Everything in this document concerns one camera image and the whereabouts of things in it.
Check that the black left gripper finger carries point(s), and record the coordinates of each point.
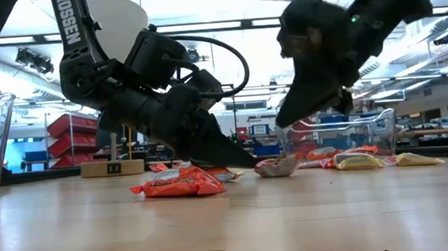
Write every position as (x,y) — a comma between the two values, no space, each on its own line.
(217,145)

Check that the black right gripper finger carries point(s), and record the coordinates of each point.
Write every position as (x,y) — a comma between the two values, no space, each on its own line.
(309,96)

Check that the yellow candy bar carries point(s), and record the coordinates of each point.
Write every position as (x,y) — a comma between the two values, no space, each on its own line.
(357,161)
(238,173)
(418,159)

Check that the orange packet with white label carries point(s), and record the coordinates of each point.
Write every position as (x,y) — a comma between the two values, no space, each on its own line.
(181,187)

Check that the orange Reese's candy packet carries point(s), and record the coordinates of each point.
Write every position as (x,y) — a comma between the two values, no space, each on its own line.
(159,167)

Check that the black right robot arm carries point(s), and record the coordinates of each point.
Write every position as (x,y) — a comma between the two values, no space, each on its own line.
(389,3)

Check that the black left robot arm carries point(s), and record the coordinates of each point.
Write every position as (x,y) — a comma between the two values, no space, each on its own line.
(69,33)

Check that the orange red candy bar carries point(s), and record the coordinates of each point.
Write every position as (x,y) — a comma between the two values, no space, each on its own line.
(313,164)

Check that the silver pink candy bar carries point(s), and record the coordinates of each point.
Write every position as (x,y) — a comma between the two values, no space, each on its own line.
(364,150)

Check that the pink red candy bar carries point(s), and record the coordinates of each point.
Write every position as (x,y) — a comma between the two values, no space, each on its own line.
(390,160)

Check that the red candy packets right pile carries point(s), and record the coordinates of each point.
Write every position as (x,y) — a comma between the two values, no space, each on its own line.
(34,176)

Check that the blue shelf bins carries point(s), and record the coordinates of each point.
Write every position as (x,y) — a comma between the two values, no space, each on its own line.
(334,119)

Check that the white sign board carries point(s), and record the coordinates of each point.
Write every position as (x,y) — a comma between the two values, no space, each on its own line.
(259,129)

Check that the blue storage bin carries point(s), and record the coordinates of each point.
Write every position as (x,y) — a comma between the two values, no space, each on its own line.
(267,150)

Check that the black background monitor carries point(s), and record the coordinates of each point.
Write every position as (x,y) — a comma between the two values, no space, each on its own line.
(104,139)

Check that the red storage bin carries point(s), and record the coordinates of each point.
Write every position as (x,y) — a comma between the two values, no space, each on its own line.
(71,146)
(70,126)
(70,162)

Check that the white shade wooden base lamp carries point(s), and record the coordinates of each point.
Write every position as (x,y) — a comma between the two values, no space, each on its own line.
(121,18)

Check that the white air vent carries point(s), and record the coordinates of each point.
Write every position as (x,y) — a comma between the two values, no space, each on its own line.
(415,32)

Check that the wooden workbench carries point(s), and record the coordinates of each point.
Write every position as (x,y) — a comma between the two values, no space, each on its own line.
(438,131)

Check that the black frame stand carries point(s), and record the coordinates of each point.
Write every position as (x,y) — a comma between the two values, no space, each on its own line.
(235,116)

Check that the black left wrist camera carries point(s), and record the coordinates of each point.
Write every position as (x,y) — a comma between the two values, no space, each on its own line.
(156,55)

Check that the black ceiling camera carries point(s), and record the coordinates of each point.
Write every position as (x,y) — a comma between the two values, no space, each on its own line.
(35,61)
(194,55)
(442,40)

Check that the silver ventilation duct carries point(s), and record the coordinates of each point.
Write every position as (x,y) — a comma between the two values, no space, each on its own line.
(3,73)

